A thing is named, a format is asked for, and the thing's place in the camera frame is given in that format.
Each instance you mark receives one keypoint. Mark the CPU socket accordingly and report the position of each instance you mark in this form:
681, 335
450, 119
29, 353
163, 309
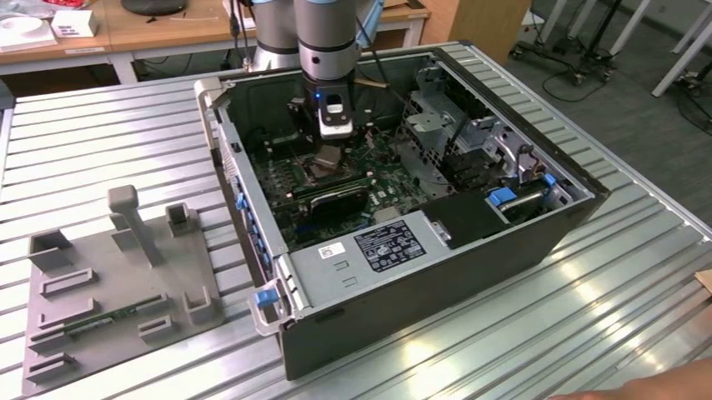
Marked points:
334, 180

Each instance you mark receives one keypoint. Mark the wooden desk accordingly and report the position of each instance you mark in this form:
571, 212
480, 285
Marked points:
167, 31

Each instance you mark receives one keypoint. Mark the small blue clip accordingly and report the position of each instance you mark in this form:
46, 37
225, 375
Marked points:
549, 180

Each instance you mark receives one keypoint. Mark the silver power supply unit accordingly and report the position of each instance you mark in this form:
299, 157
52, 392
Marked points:
334, 279

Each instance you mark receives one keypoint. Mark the person's forearm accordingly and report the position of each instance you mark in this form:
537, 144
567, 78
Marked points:
683, 383

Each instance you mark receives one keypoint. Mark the red bag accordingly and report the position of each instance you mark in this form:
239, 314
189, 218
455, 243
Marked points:
66, 2

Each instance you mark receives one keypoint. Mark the blue slot clip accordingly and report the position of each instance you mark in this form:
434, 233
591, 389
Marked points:
239, 202

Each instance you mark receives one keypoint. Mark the black round object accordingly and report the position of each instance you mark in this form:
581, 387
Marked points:
152, 5

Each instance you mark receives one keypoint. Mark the black plastic shroud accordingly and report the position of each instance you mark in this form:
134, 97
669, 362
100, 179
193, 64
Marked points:
460, 221

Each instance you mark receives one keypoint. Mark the green motherboard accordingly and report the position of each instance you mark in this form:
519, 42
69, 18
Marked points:
388, 185

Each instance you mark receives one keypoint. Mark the silver CPU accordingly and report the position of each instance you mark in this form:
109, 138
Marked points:
320, 171

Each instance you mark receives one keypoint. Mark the green RAM stick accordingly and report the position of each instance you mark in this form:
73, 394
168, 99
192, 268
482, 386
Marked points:
100, 320

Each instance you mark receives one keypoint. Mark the open black PC case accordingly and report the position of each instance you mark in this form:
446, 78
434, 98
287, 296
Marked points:
422, 316

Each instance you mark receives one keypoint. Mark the brown cardboard piece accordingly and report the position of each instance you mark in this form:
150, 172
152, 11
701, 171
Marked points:
705, 283

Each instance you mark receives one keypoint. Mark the silver drive cage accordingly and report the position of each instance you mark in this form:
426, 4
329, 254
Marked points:
430, 125

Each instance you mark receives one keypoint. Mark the black wheeled stand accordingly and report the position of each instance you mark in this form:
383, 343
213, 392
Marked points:
589, 54

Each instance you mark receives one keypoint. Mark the white cardboard box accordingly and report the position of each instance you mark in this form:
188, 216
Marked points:
72, 23

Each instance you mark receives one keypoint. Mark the black graphics card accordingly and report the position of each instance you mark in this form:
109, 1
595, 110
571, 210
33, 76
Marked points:
336, 204

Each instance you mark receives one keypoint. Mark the blue plastic latch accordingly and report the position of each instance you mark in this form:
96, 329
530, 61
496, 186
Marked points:
500, 196

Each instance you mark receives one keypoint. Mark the wooden cabinet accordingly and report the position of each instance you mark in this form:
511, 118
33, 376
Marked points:
483, 25

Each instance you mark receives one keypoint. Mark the grey parts rack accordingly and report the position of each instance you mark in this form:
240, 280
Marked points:
128, 275

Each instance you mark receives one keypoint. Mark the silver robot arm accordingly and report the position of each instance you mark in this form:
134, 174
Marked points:
327, 41

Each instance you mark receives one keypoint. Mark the white table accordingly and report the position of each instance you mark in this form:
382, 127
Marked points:
679, 62

